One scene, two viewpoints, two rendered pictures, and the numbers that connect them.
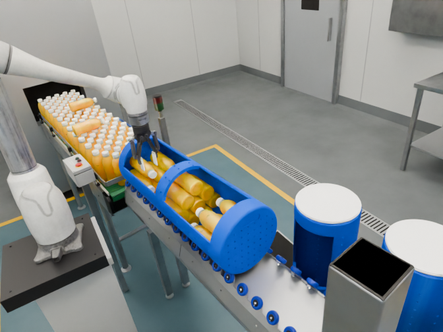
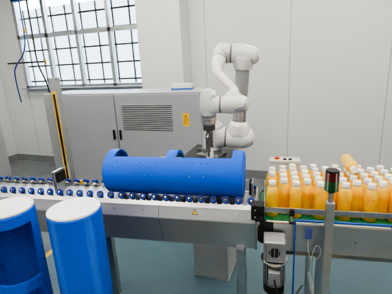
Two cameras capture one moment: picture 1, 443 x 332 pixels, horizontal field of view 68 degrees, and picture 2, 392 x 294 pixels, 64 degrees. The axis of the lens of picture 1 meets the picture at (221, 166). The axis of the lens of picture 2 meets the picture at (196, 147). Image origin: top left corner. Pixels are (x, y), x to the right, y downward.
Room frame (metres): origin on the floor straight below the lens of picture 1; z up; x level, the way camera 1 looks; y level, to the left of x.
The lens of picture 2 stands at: (2.75, -0.98, 1.77)
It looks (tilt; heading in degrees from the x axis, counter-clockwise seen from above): 15 degrees down; 138
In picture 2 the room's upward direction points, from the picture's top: 3 degrees counter-clockwise
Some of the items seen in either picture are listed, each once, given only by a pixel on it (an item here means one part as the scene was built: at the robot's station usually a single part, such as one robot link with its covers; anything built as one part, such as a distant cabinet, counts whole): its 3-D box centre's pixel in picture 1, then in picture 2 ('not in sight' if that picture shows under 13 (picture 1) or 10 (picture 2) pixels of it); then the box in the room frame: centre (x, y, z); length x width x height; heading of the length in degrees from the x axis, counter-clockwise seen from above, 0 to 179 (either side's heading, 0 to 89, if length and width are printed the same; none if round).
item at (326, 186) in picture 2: (158, 105); (331, 185); (2.15, 0.38, 1.18); 0.06 x 0.06 x 0.05
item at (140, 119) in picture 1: (138, 117); (208, 119); (1.39, 0.34, 1.42); 0.09 x 0.09 x 0.06
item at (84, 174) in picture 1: (78, 169); (284, 165); (1.63, 0.81, 1.05); 0.20 x 0.10 x 0.10; 35
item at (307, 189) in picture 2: not in sight; (306, 197); (1.94, 0.56, 1.00); 0.07 x 0.07 x 0.19
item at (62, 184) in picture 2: not in sight; (60, 180); (0.54, -0.31, 1.00); 0.10 x 0.04 x 0.15; 125
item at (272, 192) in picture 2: not in sight; (272, 199); (1.80, 0.42, 1.00); 0.07 x 0.07 x 0.19
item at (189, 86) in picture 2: not in sight; (182, 87); (-0.07, 1.36, 1.48); 0.24 x 0.12 x 0.08; 36
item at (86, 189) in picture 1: (106, 240); not in sight; (1.63, 0.81, 0.50); 0.04 x 0.04 x 1.00; 35
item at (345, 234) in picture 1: (321, 270); (85, 277); (1.12, -0.45, 0.59); 0.28 x 0.28 x 0.88
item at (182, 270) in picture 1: (178, 254); (241, 289); (1.61, 0.36, 0.31); 0.06 x 0.06 x 0.63; 35
